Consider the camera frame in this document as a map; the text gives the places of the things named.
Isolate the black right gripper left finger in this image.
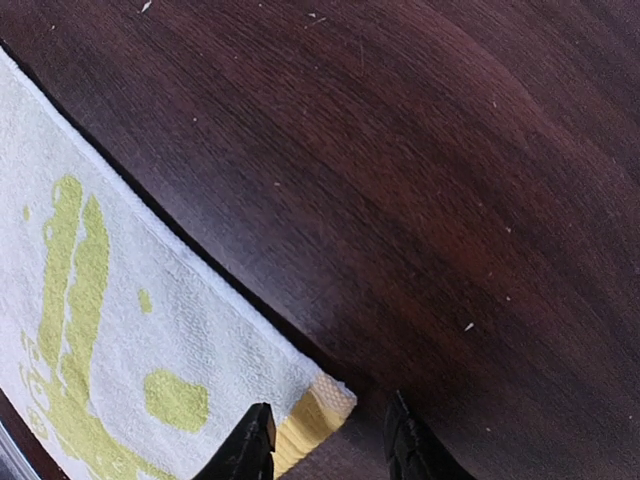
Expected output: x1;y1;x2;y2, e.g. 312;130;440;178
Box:
193;403;276;480

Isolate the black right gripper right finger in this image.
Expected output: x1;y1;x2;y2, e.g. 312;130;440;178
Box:
383;391;474;480

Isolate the green and white patterned towel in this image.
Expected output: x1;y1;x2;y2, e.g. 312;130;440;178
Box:
1;56;357;479

